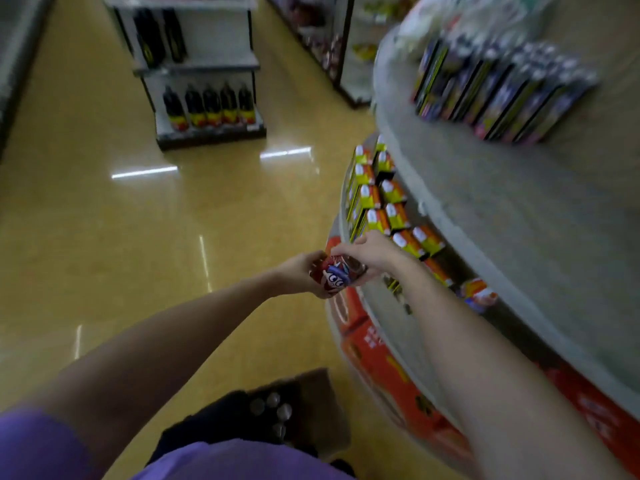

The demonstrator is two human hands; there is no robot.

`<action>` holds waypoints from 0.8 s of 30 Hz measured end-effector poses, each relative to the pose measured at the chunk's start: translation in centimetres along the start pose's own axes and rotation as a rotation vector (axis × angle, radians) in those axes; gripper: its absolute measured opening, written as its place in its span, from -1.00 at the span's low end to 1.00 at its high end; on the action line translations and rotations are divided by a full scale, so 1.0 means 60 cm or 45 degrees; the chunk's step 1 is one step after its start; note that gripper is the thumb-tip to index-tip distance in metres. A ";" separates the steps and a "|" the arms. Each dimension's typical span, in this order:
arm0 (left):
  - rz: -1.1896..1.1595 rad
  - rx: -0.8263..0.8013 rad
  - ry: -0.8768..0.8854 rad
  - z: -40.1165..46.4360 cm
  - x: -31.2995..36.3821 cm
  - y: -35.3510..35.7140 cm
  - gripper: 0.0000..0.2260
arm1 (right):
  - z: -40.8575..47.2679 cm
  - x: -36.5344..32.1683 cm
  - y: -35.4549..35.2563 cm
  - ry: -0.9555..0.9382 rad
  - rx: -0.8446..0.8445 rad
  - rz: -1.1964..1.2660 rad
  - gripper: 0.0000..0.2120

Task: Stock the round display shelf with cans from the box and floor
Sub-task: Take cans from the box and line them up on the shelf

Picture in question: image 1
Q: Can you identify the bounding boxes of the group of dark bottles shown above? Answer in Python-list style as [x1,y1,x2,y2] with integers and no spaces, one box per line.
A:
[132,7,259,131]

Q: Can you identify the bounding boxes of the red porridge print carton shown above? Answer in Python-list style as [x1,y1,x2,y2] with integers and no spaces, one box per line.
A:
[325,234,371,335]
[341,319,476,463]

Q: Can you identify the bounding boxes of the purple shirt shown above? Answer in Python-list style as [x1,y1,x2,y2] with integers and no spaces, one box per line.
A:
[0,407,356,480]

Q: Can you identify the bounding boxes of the person's left forearm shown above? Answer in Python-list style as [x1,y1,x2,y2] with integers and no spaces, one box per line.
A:
[19,272,281,475]

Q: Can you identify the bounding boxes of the group of tall blue-yellow cans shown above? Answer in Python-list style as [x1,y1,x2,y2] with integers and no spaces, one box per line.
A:
[412,34,600,145]

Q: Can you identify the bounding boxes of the person's right forearm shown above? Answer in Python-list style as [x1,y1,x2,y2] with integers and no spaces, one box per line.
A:
[395,259,631,480]

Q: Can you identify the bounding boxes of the person's right hand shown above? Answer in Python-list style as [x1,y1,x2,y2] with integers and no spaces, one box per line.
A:
[329,229,416,288]

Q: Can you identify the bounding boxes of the row of yellow orange cartons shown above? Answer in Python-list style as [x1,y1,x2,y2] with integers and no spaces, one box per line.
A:
[345,134,499,315]

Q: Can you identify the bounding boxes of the round wooden shelf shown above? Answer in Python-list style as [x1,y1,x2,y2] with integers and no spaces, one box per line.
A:
[325,0,640,480]

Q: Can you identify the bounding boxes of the white end rack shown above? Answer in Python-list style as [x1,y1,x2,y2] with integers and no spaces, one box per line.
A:
[102,0,267,151]

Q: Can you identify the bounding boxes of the person's left hand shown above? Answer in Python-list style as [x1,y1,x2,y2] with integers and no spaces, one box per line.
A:
[272,250,333,299]

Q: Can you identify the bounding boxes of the can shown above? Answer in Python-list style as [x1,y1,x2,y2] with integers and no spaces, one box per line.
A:
[309,254,369,295]

